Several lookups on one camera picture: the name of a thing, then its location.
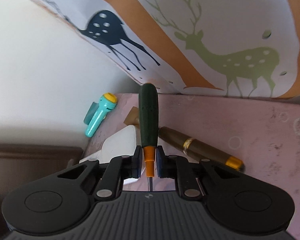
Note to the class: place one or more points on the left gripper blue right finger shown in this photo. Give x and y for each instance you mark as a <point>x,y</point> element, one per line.
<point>179,169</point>

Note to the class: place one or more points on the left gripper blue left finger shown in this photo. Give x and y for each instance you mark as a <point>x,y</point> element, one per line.
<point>116,171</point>

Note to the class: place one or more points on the brown back scratcher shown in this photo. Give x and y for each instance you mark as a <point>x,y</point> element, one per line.
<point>197,149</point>

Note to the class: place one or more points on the green handled screwdriver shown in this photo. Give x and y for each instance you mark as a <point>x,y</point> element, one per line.
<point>149,126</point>

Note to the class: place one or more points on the white box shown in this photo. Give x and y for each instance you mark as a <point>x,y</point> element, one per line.
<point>123,142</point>

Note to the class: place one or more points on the teal toy flashlight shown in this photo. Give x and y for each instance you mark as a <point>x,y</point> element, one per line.
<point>98,112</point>

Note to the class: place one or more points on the dark wooden nightstand pink top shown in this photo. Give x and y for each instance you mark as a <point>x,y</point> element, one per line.
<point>265,135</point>

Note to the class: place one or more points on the dark wooden headboard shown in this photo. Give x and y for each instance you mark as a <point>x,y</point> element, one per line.
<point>21,164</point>

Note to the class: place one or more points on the deer print fabric wardrobe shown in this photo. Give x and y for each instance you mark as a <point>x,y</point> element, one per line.
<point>235,48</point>

